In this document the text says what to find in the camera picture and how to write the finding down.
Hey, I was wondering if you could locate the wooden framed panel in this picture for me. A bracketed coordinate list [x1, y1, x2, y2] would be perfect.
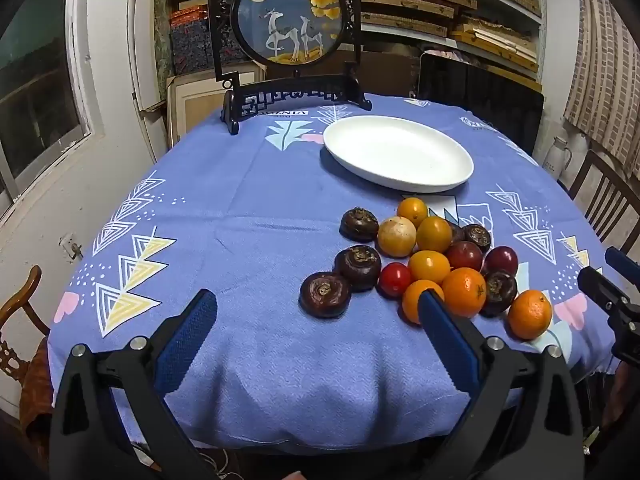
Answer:
[166, 62, 266, 146]

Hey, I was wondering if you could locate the black flat panel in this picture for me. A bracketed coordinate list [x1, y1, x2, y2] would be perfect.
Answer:
[416, 51, 546, 158]

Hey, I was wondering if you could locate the stack of blue patterned boxes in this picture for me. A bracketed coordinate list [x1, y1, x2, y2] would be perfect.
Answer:
[170, 5, 217, 75]

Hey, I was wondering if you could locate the white jug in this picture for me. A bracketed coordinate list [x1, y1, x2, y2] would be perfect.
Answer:
[542, 135, 573, 177]

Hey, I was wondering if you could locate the white oval plate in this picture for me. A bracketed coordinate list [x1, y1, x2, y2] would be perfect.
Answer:
[323, 115, 475, 194]

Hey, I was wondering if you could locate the pale yellow round fruit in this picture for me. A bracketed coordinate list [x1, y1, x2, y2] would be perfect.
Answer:
[377, 216, 417, 258]

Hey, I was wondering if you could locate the slatted wooden chair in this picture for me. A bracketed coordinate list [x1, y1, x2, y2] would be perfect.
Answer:
[567, 149, 640, 261]

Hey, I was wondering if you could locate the shelf of stacked flat boxes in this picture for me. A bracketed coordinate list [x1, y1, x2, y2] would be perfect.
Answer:
[360, 0, 543, 81]

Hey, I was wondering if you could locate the carved wooden chair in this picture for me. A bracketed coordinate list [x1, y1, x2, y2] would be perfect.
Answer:
[0, 265, 53, 441]

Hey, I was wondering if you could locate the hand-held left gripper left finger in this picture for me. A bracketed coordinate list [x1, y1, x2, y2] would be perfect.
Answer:
[49, 288, 221, 480]

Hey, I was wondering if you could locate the red cherry tomato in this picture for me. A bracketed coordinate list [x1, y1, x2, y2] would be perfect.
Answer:
[378, 262, 413, 297]

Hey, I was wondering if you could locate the dark red plum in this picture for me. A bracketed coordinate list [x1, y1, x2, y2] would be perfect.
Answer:
[484, 246, 519, 276]
[445, 241, 484, 272]

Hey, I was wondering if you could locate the round deer screen black stand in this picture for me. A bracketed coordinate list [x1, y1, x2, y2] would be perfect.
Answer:
[206, 0, 373, 136]

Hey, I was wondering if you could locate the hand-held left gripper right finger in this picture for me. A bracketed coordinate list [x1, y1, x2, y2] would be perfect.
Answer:
[417, 290, 586, 480]

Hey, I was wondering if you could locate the wall socket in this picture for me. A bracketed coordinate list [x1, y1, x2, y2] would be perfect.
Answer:
[59, 233, 83, 261]

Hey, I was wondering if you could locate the window with white frame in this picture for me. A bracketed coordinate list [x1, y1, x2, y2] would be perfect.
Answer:
[0, 0, 101, 211]

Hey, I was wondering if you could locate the checked beige curtain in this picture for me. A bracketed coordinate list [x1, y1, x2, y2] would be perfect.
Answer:
[564, 0, 640, 176]

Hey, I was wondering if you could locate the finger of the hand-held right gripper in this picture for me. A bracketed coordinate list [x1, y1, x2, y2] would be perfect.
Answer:
[577, 266, 640, 328]
[605, 246, 640, 281]

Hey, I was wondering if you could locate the brown cardboard box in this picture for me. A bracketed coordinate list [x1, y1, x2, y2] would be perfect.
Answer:
[360, 52, 421, 97]

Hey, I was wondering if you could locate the white board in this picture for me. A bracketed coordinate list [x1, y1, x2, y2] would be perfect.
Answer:
[127, 0, 168, 156]

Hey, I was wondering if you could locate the yellow orange tomato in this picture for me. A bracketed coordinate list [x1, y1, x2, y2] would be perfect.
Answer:
[416, 216, 453, 254]
[397, 197, 429, 228]
[408, 250, 451, 284]
[401, 280, 445, 325]

